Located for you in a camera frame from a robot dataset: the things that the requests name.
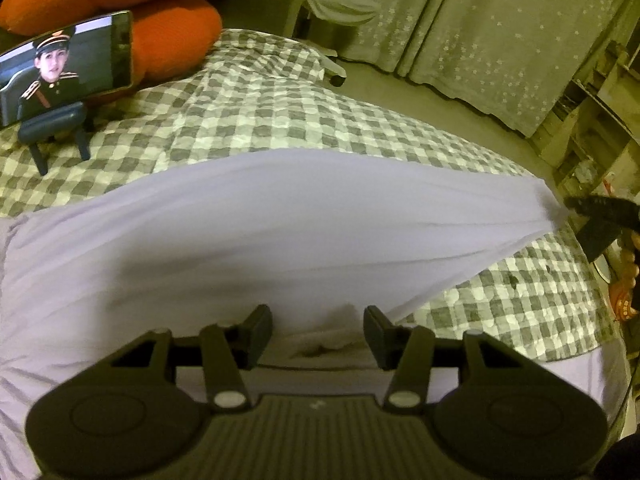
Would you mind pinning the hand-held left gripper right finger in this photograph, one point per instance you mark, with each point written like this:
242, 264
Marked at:
375, 335

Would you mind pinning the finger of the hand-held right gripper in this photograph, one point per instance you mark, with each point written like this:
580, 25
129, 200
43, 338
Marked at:
605, 210

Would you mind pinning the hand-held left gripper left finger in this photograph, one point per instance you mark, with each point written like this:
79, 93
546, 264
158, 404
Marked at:
260, 332

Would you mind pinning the lavender pants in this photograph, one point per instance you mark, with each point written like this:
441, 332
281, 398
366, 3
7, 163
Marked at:
250, 220

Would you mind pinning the white round base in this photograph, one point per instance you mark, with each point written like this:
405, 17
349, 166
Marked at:
602, 270

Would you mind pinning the wooden shelf unit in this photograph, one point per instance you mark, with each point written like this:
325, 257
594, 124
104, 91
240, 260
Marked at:
595, 125

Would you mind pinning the orange printed bag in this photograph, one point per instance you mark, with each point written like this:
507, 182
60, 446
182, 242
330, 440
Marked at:
627, 300

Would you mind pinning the star print curtain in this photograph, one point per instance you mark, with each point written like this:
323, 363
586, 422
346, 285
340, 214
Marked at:
410, 10
525, 35

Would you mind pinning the grey white checked blanket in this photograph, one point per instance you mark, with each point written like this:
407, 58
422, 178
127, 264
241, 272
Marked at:
350, 120

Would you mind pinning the dark blue phone stand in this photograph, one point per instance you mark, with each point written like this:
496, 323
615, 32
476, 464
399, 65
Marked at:
50, 120

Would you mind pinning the smartphone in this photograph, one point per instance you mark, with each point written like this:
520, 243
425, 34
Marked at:
65, 70

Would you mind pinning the white office chair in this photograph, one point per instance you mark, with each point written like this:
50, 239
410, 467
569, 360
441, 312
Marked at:
340, 5

